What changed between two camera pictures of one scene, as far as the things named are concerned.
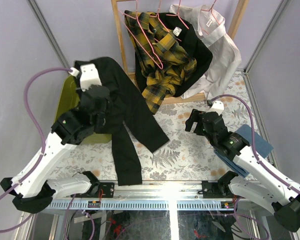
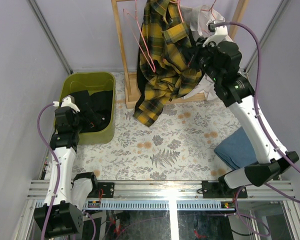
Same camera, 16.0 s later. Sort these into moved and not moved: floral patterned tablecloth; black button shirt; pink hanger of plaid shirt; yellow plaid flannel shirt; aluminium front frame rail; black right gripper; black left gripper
Moved: black left gripper; black right gripper; pink hanger of plaid shirt; yellow plaid flannel shirt; black button shirt
Not moved: aluminium front frame rail; floral patterned tablecloth
